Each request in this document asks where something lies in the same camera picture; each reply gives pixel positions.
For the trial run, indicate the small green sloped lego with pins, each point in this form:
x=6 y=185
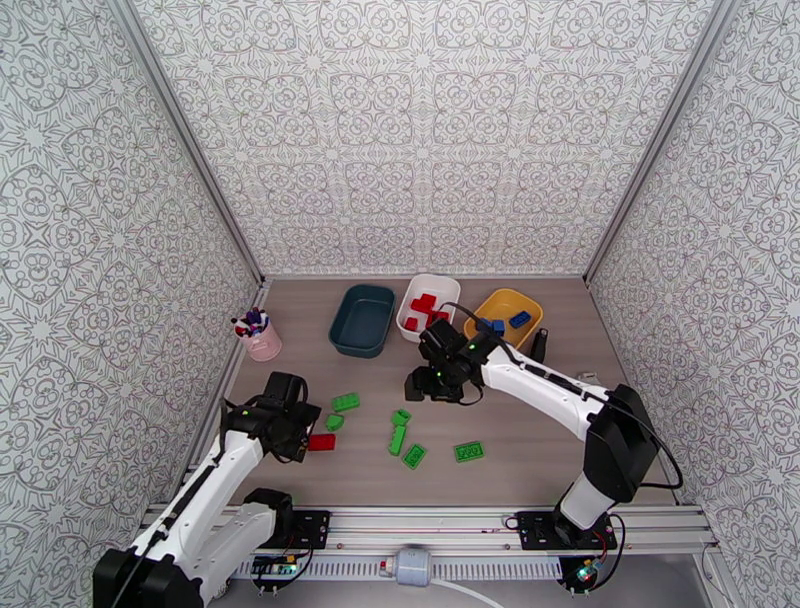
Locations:
x=335 y=422

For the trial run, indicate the small green lego brick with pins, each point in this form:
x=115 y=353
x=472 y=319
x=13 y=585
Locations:
x=401 y=417

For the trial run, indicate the green stepped lego brick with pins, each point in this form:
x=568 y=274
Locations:
x=395 y=441

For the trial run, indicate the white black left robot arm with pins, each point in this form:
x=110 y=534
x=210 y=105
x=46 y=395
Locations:
x=197 y=500

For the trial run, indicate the yellow plastic container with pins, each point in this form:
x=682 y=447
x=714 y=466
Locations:
x=500 y=305

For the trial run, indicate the white plastic container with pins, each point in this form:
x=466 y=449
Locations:
x=450 y=292

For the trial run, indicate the pink pen cup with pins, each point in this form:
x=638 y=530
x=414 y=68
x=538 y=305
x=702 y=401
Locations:
x=265 y=347

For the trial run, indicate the dark teal plastic container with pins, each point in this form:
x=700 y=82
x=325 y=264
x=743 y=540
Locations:
x=362 y=319

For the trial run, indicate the red white marker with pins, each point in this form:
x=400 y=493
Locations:
x=239 y=325

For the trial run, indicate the purple marker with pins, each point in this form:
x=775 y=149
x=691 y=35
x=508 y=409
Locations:
x=255 y=315

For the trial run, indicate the small circuit board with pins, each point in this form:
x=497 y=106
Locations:
x=587 y=574
x=275 y=567

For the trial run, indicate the white and teal tool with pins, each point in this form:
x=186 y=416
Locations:
x=587 y=377

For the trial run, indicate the white cylindrical device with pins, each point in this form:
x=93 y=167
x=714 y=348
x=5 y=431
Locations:
x=412 y=565

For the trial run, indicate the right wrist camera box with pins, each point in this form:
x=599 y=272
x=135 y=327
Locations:
x=442 y=337

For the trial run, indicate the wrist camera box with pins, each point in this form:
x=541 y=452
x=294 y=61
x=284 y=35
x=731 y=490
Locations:
x=442 y=337
x=285 y=387

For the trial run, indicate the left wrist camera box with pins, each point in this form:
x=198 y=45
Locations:
x=285 y=387

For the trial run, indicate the aluminium side rail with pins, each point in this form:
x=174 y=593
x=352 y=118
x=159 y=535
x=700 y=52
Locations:
x=230 y=375

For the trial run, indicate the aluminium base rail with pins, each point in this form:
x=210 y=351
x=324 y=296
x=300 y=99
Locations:
x=425 y=528

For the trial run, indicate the aluminium corner post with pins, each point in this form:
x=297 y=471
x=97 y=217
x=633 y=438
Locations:
x=654 y=137
x=189 y=137

